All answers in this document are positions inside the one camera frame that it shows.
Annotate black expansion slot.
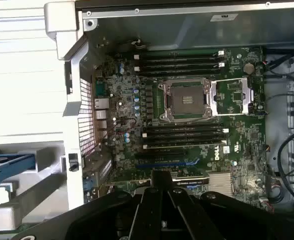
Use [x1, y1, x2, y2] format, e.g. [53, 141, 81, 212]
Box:
[134, 149, 185, 159]

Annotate silver coin battery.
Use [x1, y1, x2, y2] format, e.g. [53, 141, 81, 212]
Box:
[244, 62, 255, 75]

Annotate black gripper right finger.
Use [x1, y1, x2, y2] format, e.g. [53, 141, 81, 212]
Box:
[161, 169, 294, 240]

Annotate grey open PC case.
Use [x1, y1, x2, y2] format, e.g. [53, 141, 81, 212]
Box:
[43, 0, 294, 218]

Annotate black RAM slot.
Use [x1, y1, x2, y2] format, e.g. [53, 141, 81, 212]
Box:
[142, 139, 229, 150]
[139, 68, 220, 78]
[145, 122, 224, 131]
[134, 62, 226, 72]
[134, 50, 226, 60]
[142, 127, 229, 138]
[145, 134, 224, 143]
[139, 56, 220, 65]

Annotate black case latch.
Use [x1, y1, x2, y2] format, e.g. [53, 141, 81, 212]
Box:
[68, 152, 79, 173]

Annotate CPU socket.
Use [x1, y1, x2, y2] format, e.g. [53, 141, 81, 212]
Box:
[160, 78, 211, 123]

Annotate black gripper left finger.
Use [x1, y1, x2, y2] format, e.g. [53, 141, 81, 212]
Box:
[10, 169, 163, 240]

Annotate blue expansion slot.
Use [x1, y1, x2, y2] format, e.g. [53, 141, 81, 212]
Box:
[136, 159, 200, 169]

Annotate green motherboard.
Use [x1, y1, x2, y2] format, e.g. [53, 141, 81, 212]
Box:
[93, 46, 269, 205]

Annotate black graphics card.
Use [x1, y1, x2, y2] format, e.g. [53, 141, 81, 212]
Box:
[170, 173, 211, 193]

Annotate silver chipset heat sink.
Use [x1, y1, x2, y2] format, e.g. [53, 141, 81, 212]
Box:
[208, 171, 233, 199]

